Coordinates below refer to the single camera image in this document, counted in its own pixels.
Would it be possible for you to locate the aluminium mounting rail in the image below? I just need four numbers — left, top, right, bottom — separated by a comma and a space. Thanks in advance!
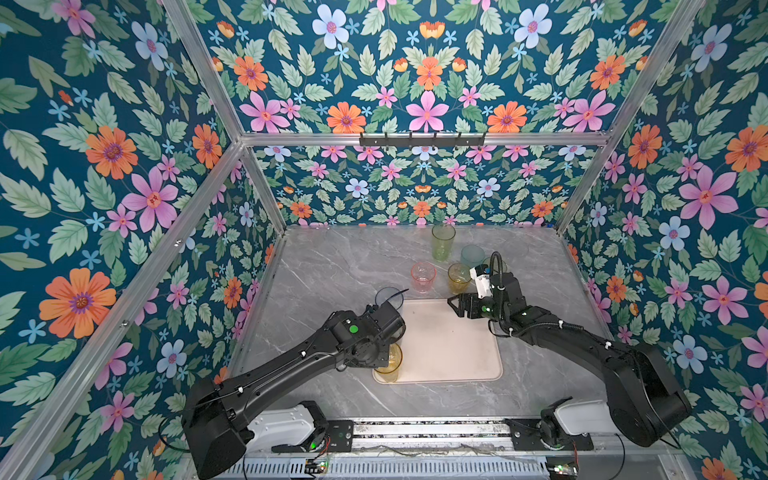
185, 416, 679, 457

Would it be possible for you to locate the white vented cable duct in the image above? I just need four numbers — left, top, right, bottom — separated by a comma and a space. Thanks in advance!
219, 456, 550, 479

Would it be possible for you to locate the blue translucent tall cup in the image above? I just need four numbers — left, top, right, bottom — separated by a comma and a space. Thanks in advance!
374, 286, 406, 310

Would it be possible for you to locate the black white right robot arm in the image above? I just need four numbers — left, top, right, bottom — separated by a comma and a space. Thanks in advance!
447, 272, 693, 447

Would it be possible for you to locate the beige rectangular tray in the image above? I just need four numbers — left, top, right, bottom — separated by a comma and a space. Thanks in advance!
373, 299, 503, 385

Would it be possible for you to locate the black hook rack bar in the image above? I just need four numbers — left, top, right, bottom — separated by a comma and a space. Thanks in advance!
358, 132, 486, 149

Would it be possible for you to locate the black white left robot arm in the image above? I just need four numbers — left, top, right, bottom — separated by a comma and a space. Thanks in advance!
181, 302, 406, 479

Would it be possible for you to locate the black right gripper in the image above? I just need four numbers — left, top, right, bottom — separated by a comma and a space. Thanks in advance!
447, 291, 509, 325

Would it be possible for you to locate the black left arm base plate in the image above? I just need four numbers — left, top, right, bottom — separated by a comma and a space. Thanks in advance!
271, 420, 354, 455

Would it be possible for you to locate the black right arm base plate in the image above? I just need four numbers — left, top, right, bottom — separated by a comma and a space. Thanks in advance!
504, 418, 594, 451

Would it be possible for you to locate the green translucent tall cup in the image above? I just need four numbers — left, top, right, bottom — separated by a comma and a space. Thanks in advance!
431, 224, 456, 262

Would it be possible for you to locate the yellow translucent short cup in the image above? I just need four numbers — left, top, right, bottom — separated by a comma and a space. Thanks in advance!
447, 263, 472, 294

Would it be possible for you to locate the pink translucent short cup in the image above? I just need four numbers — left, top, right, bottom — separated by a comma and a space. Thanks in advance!
410, 261, 437, 294

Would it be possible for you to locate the amber translucent tall cup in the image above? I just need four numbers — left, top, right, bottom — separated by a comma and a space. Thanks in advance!
374, 343, 403, 383

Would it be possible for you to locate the teal translucent short cup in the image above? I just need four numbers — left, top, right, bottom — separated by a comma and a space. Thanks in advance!
460, 244, 486, 268

